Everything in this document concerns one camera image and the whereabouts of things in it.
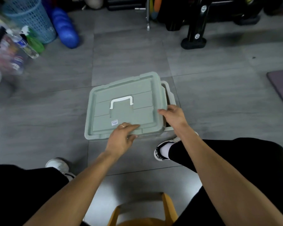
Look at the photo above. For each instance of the green spray bottle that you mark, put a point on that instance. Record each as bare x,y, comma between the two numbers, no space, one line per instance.
36,44

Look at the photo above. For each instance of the grey-green box lid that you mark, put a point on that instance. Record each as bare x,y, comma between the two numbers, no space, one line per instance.
122,115

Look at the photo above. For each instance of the wooden stool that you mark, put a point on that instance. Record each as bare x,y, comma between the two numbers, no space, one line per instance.
168,209

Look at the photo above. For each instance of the grey plastic storage box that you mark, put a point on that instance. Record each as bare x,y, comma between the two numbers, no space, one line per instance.
171,96

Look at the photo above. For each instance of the clear water bottle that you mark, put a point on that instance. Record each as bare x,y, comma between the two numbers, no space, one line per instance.
28,49

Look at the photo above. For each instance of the white shoe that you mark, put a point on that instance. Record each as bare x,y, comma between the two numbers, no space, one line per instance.
159,154
57,164

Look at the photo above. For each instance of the person's left hand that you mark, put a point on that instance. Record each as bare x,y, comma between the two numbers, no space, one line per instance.
119,141

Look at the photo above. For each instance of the light blue mesh basket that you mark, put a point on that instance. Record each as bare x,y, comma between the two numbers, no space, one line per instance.
33,18

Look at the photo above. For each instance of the orange and green foam stick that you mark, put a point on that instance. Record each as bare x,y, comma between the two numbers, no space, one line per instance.
157,7

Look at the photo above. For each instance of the person's right leg black trousers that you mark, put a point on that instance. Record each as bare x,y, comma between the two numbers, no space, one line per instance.
257,157

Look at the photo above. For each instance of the person's left leg black trousers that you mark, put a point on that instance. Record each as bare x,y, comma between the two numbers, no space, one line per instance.
18,195

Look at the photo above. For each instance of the white left shoe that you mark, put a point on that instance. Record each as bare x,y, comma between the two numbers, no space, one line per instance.
57,164

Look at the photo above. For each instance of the grey metal bowl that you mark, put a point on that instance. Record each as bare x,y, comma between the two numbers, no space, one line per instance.
4,89

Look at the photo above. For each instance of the clear plastic lidded bin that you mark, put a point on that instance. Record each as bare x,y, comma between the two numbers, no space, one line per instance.
7,54

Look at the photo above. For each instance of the black dumbbell gold end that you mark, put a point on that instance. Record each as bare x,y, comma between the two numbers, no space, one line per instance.
249,0

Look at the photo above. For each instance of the person's right forearm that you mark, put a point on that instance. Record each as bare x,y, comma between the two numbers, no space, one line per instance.
233,185

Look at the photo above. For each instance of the person's leg black trousers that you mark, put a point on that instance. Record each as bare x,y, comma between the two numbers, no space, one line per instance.
257,157
18,195

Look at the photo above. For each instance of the beige exercise ball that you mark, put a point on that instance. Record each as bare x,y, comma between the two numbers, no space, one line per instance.
93,2

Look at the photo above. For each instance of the person's right hand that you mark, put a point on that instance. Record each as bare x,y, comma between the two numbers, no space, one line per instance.
177,118

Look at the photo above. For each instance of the white right shoe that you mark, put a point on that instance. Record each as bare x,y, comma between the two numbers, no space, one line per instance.
159,154

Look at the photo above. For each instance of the black dumbbell rack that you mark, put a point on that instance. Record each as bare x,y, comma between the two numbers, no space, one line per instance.
195,32

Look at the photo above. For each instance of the person's left forearm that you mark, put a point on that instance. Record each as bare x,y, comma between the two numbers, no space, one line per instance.
68,195

